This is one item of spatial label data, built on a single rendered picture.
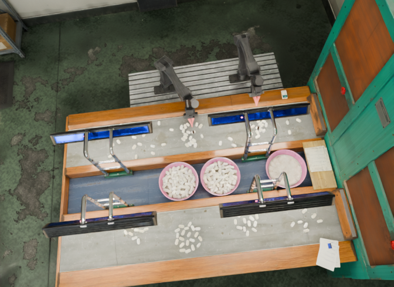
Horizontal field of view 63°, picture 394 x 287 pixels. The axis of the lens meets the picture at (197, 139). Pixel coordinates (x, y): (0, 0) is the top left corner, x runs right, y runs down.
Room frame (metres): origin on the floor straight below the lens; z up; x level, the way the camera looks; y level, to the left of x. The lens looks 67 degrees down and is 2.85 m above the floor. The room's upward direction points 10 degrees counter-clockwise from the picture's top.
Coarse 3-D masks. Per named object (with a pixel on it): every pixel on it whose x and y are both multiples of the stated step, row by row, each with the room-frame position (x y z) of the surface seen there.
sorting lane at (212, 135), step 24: (168, 120) 1.09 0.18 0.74; (288, 120) 0.93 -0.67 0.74; (312, 120) 0.90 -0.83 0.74; (72, 144) 1.03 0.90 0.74; (96, 144) 0.99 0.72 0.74; (120, 144) 0.96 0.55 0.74; (144, 144) 0.93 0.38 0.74; (168, 144) 0.90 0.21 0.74; (192, 144) 0.87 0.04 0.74; (216, 144) 0.84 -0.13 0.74; (240, 144) 0.81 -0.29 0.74
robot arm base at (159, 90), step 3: (171, 84) 1.43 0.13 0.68; (156, 87) 1.43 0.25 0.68; (159, 87) 1.42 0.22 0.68; (168, 87) 1.38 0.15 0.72; (171, 87) 1.40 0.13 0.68; (174, 87) 1.40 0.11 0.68; (156, 90) 1.40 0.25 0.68; (159, 90) 1.39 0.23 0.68; (162, 90) 1.39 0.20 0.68; (165, 90) 1.37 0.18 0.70; (168, 90) 1.37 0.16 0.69; (171, 90) 1.38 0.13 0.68; (174, 90) 1.37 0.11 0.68; (156, 93) 1.37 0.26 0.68; (159, 93) 1.37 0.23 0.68; (162, 93) 1.37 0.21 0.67
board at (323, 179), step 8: (304, 144) 0.72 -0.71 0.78; (312, 144) 0.71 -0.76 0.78; (320, 144) 0.70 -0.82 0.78; (304, 152) 0.67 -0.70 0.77; (312, 176) 0.49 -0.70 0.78; (320, 176) 0.49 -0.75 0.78; (328, 176) 0.48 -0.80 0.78; (320, 184) 0.43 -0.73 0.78; (328, 184) 0.42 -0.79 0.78; (336, 184) 0.42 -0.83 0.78
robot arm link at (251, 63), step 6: (234, 36) 1.49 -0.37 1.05; (240, 36) 1.43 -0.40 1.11; (246, 36) 1.42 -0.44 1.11; (240, 42) 1.40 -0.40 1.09; (246, 42) 1.39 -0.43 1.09; (246, 48) 1.35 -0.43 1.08; (246, 54) 1.31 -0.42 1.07; (252, 54) 1.31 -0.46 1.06; (246, 60) 1.27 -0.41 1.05; (252, 60) 1.26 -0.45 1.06; (246, 66) 1.25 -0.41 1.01; (252, 66) 1.22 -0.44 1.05; (258, 66) 1.22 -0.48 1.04; (252, 72) 1.20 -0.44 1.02
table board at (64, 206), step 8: (64, 144) 1.04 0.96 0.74; (64, 152) 0.98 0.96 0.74; (64, 160) 0.91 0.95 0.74; (64, 176) 0.79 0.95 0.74; (64, 184) 0.74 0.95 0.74; (64, 192) 0.68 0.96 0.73; (64, 200) 0.63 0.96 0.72; (64, 208) 0.57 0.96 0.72; (56, 272) 0.17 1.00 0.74; (56, 280) 0.13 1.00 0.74
